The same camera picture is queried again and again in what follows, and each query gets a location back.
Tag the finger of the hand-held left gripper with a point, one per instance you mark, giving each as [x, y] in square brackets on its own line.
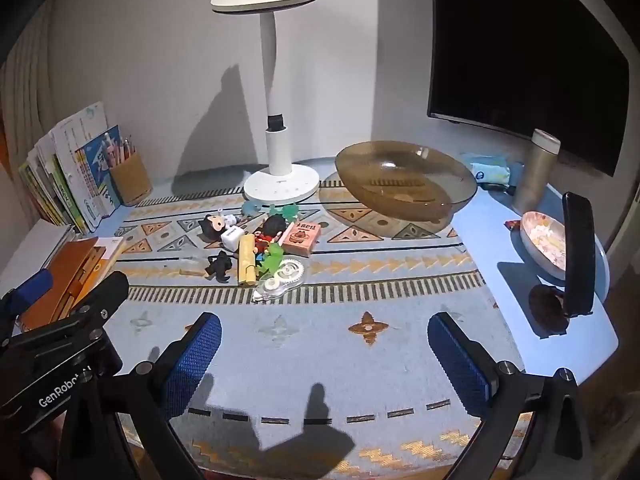
[97, 300]
[32, 284]

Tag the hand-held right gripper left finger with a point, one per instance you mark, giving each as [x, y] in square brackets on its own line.
[195, 355]

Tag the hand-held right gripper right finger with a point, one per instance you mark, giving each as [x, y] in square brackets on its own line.
[457, 365]

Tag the white charger cube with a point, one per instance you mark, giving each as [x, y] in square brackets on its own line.
[231, 238]

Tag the green translucent figurine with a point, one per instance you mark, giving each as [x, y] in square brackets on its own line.
[273, 209]
[272, 260]
[291, 211]

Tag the black-haired white figurine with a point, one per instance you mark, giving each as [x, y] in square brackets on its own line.
[211, 225]

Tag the black-haired red figurine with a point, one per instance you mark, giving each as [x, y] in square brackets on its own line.
[272, 225]

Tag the pink eraser box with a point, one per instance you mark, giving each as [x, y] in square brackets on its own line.
[300, 237]

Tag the amber ribbed glass bowl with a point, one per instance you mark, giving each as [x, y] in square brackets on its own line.
[400, 185]

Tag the brown notebook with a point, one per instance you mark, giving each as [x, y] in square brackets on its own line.
[60, 280]

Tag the white book with orange edge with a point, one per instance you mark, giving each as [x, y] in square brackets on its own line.
[107, 260]

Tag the black toy figure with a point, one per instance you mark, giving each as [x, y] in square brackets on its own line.
[220, 265]

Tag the yellow rectangular bar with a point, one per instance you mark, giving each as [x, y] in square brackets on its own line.
[246, 262]

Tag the row of books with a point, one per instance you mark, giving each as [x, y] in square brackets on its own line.
[70, 180]

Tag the clear correction tape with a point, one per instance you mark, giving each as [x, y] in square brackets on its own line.
[282, 277]

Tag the wooden pen holder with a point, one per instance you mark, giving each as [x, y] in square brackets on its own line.
[131, 180]

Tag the patterned blue mat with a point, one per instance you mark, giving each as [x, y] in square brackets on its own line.
[325, 340]

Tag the bundle of pencils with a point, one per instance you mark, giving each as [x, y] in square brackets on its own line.
[125, 152]

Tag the pink shell dish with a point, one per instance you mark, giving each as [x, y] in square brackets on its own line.
[542, 240]

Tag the small red wrapped item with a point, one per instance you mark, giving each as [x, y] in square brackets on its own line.
[513, 224]

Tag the teal translucent figurine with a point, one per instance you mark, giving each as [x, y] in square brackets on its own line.
[250, 207]

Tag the black glasses case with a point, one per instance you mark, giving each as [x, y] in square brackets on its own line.
[577, 250]

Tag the blue tissue pack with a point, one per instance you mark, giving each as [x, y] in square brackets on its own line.
[487, 170]

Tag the beige thermos bottle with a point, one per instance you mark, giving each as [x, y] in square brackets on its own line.
[535, 175]

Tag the white desk lamp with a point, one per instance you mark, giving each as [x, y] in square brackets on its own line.
[272, 60]

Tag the black monitor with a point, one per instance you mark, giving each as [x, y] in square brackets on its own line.
[525, 50]

